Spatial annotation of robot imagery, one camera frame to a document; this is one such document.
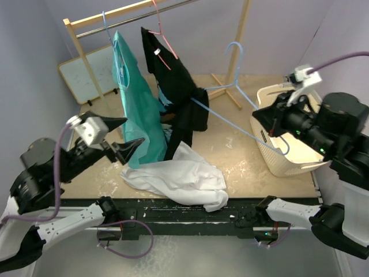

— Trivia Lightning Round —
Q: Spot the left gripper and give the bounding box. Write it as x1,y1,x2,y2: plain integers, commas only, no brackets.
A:
57,114,145,183

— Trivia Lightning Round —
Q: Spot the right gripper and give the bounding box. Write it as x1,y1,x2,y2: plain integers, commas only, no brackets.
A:
254,88,337,157

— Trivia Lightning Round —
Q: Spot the teal t shirt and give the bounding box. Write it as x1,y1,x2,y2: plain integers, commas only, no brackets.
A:
113,32,167,169

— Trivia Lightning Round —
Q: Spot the blue hanger of white shirt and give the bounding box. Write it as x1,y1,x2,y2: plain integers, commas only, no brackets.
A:
189,42,290,156

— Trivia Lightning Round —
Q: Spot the black t shirt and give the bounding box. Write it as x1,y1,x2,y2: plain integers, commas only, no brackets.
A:
141,27,209,160

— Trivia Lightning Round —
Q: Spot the blue hanger of teal shirt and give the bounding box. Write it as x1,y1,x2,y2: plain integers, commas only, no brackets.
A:
102,11,127,87

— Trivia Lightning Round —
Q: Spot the white t shirt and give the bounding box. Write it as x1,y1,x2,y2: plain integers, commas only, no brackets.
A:
121,142,229,212

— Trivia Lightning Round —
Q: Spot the pink hanger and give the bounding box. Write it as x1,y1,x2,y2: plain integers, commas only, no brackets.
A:
149,0,179,70

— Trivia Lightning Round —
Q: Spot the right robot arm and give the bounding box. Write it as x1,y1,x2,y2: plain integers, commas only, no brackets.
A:
253,92,368,260

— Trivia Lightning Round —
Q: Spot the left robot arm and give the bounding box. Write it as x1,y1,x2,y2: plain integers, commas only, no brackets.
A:
1,112,144,272

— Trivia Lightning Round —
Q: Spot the cream laundry basket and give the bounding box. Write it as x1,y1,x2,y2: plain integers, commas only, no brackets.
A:
250,83,328,177

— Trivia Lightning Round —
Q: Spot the small whiteboard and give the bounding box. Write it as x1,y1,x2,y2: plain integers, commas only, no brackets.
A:
58,46,118,104

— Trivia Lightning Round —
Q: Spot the wooden clothes rack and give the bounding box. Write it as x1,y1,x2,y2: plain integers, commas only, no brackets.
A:
63,1,252,115

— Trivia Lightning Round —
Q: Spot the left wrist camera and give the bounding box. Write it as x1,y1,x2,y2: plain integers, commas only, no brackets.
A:
66,115,108,149

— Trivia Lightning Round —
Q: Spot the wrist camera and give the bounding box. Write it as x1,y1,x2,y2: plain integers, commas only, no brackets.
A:
287,65,323,105
66,115,108,149

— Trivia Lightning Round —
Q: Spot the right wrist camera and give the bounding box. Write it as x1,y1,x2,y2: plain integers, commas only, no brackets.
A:
287,65,323,105

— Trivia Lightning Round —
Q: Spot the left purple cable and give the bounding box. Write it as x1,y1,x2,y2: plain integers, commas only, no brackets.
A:
0,121,76,229

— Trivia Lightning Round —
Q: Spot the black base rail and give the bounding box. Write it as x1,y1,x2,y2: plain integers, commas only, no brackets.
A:
60,197,321,240

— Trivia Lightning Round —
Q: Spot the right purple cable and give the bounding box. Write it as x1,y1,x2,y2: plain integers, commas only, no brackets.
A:
310,51,369,73

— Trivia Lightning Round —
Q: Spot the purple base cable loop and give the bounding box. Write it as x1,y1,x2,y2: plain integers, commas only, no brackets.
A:
96,218,154,259

